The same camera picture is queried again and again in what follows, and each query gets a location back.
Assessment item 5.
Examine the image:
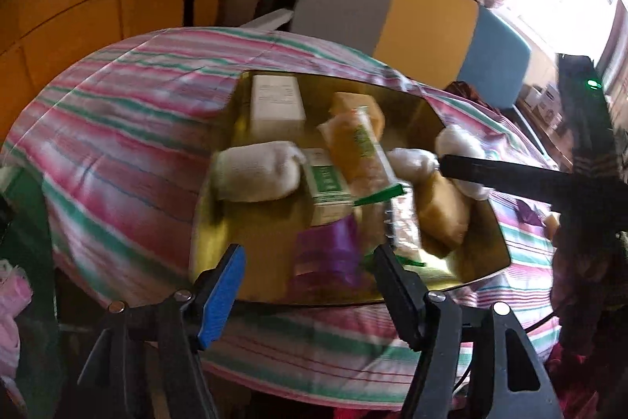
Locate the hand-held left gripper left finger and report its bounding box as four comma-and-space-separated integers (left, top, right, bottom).
76, 243, 247, 419

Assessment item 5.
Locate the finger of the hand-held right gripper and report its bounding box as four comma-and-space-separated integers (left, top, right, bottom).
438, 154, 575, 216

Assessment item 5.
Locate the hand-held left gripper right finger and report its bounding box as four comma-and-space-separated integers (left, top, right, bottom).
371, 245, 565, 419

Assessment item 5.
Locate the white plastic ball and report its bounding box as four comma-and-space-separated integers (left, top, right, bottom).
387, 147, 437, 181
434, 124, 491, 202

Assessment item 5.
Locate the clear plastic packet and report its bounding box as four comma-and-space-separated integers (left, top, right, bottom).
378, 196, 427, 267

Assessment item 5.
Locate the gold tin box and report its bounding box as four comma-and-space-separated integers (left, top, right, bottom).
189, 70, 512, 307

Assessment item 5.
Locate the purple snack packet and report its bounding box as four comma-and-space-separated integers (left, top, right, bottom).
289, 215, 364, 287
515, 198, 545, 228

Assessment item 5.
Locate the small green box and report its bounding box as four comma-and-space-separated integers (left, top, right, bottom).
301, 148, 355, 227

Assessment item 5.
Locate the cream carton box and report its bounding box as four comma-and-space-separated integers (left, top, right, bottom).
250, 74, 307, 142

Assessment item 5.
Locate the wooden side table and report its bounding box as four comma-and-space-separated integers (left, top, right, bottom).
515, 105, 572, 165

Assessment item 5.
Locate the white printed box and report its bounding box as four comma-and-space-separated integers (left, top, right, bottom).
537, 85, 560, 115

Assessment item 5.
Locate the dark red cloth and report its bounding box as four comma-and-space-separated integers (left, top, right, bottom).
444, 80, 501, 110

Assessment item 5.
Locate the grey yellow blue chair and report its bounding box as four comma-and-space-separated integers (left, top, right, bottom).
292, 0, 533, 110

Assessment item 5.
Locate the striped tablecloth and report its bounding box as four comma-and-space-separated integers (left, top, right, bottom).
0, 26, 565, 395

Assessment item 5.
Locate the dark green cloth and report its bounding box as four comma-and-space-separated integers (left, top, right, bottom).
0, 166, 60, 351

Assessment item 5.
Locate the pink plastic bag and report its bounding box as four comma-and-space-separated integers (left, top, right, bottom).
0, 259, 33, 400

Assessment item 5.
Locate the white board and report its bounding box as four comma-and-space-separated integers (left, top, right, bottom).
240, 8, 295, 32

